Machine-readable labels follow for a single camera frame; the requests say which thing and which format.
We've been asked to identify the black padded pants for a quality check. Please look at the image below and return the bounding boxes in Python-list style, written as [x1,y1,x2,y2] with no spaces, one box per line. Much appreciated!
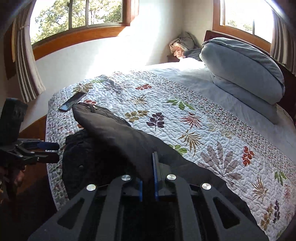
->
[62,103,256,223]

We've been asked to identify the left hand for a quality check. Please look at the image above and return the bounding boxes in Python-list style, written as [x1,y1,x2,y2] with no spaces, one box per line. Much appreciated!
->
[1,167,25,205]

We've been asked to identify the beige curtain left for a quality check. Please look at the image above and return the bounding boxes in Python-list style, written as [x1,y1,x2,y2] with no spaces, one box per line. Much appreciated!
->
[11,3,46,103]

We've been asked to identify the beige curtain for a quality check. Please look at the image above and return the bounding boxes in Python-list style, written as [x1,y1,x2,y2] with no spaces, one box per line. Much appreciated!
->
[11,3,46,103]
[270,11,295,75]

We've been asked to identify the black smartphone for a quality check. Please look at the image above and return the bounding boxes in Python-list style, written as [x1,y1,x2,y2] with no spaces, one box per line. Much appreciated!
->
[59,92,87,112]

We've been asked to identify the floral quilted bedspread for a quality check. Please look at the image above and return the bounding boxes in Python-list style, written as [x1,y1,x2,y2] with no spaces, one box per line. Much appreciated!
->
[46,59,295,240]

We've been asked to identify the wooden framed window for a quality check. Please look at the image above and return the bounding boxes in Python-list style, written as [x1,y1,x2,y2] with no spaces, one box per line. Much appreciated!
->
[30,1,139,60]
[212,1,273,52]

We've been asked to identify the grey folded duvet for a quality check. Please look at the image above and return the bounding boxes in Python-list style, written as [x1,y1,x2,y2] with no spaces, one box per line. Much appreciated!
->
[199,37,285,124]

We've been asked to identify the wooden nightstand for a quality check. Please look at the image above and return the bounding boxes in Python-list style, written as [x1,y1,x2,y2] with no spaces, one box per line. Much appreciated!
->
[167,54,180,62]

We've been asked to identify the dark wooden headboard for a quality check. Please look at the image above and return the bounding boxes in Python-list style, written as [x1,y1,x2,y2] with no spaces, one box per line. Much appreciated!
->
[204,30,295,121]

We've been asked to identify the pile of clothes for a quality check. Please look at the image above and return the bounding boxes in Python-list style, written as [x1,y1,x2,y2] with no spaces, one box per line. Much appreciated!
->
[169,32,202,60]

